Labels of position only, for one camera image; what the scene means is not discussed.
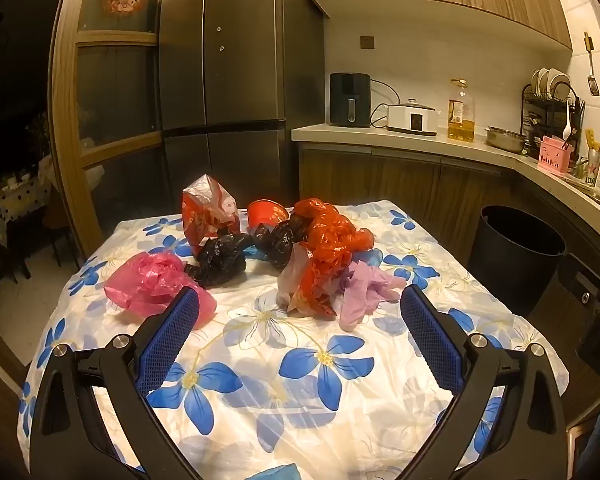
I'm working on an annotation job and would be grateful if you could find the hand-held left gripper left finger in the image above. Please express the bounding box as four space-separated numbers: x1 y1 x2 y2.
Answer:
30 285 203 480

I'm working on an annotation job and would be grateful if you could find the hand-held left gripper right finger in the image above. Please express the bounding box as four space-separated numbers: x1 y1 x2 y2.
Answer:
395 284 571 480

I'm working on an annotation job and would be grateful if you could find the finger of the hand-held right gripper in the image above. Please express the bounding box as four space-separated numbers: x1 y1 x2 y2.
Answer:
562 253 600 311

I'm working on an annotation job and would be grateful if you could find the pink plastic bag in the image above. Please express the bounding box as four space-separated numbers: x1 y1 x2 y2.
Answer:
104 251 217 330

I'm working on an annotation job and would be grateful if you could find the black trash bin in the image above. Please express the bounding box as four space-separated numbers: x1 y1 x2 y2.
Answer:
467 205 567 318

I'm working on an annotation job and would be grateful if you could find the purple glove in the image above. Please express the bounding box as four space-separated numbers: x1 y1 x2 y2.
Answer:
337 262 403 333

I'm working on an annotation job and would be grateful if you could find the black plastic bag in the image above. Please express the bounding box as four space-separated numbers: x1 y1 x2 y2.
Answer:
184 232 256 290
254 217 308 270

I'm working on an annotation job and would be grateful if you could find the red snack bag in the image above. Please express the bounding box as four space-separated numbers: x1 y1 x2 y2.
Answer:
181 174 241 258

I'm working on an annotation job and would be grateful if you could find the orange-red plastic bag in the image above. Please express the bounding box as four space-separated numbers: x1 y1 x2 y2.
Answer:
292 198 376 318

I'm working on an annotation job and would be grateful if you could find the red paper cup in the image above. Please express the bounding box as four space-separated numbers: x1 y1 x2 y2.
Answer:
246 199 291 238

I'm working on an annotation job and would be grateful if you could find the blue floral tablecloth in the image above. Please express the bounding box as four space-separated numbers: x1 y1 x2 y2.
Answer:
17 199 571 480

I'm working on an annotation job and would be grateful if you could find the pink utensil holder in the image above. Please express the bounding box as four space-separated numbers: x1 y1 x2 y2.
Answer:
537 135 576 176

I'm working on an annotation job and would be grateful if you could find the clear white plastic bag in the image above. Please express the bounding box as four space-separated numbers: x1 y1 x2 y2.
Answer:
277 245 313 311

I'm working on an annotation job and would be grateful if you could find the steel basin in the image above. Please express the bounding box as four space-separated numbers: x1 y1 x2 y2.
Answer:
484 126 530 155

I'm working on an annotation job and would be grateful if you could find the black dish rack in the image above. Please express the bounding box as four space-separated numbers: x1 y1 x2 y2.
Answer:
520 67 586 158

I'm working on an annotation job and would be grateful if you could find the hanging metal spatula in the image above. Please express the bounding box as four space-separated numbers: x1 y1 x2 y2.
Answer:
582 31 600 97

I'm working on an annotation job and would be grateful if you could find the polka dot dining table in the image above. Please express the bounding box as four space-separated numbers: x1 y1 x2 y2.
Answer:
0 152 53 241

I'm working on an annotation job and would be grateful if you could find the cooking oil bottle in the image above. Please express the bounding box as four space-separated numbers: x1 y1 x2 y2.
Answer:
447 78 476 142

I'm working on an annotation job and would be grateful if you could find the white stone countertop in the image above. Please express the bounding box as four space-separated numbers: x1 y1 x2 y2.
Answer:
291 122 600 241

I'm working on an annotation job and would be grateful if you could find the white electric cooker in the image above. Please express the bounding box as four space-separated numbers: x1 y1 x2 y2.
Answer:
386 99 438 137

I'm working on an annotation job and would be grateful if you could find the wooden glass door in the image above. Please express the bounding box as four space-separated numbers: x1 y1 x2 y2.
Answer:
47 0 173 256

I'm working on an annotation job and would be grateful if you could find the black air fryer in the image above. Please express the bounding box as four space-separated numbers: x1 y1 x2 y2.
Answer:
329 72 372 128

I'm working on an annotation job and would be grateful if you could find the dark grey refrigerator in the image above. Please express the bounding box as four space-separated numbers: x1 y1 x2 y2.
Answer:
157 0 326 206

